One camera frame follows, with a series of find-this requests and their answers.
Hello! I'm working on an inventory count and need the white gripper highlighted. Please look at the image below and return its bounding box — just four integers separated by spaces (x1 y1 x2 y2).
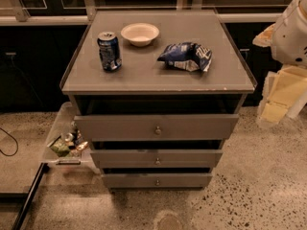
256 65 307 126

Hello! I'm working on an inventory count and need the grey drawer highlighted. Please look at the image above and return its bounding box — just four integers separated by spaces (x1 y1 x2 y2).
103 173 212 189
90 149 223 169
75 114 239 141

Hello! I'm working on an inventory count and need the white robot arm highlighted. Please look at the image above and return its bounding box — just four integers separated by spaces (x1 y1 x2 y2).
252 0 307 127

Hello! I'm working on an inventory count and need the grey drawer cabinet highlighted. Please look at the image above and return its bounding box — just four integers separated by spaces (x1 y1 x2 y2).
61 11 256 177

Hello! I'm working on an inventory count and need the grey top drawer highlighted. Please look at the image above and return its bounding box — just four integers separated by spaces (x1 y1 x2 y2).
75 114 239 141

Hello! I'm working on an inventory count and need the grey bottom drawer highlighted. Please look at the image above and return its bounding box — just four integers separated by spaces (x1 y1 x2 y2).
103 173 212 189

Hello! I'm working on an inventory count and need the blue chip bag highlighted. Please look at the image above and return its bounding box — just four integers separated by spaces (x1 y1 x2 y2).
157 42 212 72

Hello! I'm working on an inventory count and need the white paper bowl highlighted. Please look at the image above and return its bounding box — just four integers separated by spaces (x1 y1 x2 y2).
121 23 159 47

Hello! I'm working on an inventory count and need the blue soda can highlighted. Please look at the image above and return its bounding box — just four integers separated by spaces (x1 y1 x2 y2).
97 32 122 72

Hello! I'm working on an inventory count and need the clear plastic bin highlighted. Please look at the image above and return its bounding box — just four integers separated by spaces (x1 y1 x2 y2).
41 102 96 172

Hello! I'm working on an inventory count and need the green snack packet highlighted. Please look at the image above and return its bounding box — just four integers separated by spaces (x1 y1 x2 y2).
49 137 70 157

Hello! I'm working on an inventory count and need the black floor cable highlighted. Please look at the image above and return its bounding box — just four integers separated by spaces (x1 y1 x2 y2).
0 126 19 157

